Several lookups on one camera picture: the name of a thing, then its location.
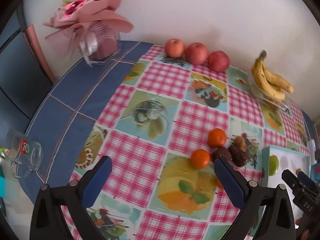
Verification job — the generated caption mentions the orange tangerine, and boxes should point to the orange tangerine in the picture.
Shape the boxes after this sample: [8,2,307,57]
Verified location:
[215,177,224,190]
[208,128,227,148]
[190,149,210,169]

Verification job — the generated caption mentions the brown kiwi fruit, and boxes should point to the brown kiwi fruit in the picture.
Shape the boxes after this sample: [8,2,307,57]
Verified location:
[233,136,247,151]

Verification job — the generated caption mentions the dark brown wrinkled date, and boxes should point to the dark brown wrinkled date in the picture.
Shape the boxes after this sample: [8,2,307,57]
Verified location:
[212,147,232,163]

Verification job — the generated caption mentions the person's right hand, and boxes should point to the person's right hand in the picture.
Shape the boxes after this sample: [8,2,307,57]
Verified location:
[295,217,310,240]

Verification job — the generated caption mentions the white power strip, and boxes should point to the white power strip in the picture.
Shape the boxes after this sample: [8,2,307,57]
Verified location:
[308,139,316,166]

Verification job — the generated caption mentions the green round jujube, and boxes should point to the green round jujube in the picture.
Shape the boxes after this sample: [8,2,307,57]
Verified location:
[268,155,279,176]

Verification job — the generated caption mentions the white tray teal rim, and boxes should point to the white tray teal rim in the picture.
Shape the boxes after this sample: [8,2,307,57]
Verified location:
[261,145,310,220]

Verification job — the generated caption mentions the clear glass beer mug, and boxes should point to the clear glass beer mug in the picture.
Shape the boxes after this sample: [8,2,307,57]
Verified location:
[1,128,43,179]

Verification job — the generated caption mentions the clear plastic fruit container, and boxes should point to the clear plastic fruit container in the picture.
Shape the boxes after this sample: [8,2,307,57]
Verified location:
[249,81,291,113]

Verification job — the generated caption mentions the yellow banana bunch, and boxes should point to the yellow banana bunch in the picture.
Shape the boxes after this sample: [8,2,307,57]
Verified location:
[251,50,294,102]

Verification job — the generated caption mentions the blue underlying tablecloth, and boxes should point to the blue underlying tablecloth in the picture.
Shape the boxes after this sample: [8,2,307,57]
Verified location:
[20,41,152,203]

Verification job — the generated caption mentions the pink checkered fruit tablecloth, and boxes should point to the pink checkered fruit tablecloth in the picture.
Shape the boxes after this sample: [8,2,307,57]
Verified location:
[71,46,310,239]

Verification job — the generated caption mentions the right red apple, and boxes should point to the right red apple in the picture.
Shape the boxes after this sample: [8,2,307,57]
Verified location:
[207,51,230,72]

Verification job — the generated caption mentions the red apple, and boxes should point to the red apple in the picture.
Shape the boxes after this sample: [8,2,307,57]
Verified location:
[164,38,185,58]
[185,42,208,65]
[207,51,230,72]

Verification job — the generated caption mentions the middle red apple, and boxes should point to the middle red apple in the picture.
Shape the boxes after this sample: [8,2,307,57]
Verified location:
[185,42,208,65]

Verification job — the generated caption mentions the left red apple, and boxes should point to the left red apple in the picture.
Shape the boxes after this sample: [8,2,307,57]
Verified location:
[164,38,185,58]

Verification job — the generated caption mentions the pink wrapped flower bouquet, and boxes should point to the pink wrapped flower bouquet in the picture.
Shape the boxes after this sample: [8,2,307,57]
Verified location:
[45,0,133,66]

